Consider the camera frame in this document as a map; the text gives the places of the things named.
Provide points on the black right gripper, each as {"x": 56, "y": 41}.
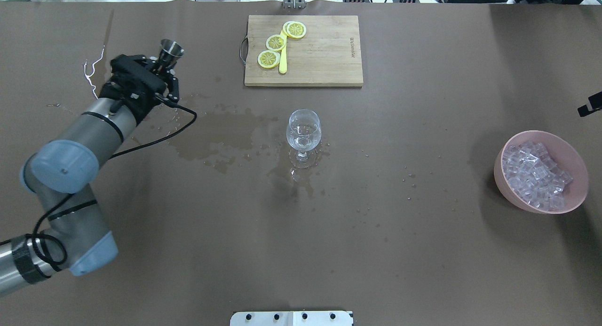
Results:
{"x": 590, "y": 107}

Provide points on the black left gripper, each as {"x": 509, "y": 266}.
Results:
{"x": 123, "y": 79}

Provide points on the steel double jigger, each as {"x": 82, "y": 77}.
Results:
{"x": 169, "y": 55}

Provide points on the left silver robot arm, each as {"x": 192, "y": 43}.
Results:
{"x": 73, "y": 234}

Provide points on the pink bowl of ice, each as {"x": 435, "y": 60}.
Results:
{"x": 539, "y": 172}

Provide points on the clear wine glass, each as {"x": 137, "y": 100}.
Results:
{"x": 303, "y": 133}

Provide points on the lemon slice near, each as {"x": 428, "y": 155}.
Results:
{"x": 268, "y": 59}

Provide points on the lemon slice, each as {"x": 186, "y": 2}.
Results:
{"x": 276, "y": 42}
{"x": 268, "y": 59}
{"x": 295, "y": 29}

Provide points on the lemon slice middle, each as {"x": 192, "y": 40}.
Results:
{"x": 276, "y": 42}

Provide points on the yellow plastic knife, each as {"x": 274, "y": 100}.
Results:
{"x": 283, "y": 64}

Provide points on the lemon slice far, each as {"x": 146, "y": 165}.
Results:
{"x": 295, "y": 29}

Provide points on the bamboo cutting board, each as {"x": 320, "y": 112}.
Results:
{"x": 329, "y": 55}

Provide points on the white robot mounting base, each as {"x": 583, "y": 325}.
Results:
{"x": 293, "y": 318}

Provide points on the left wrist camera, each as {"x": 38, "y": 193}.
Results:
{"x": 128, "y": 74}

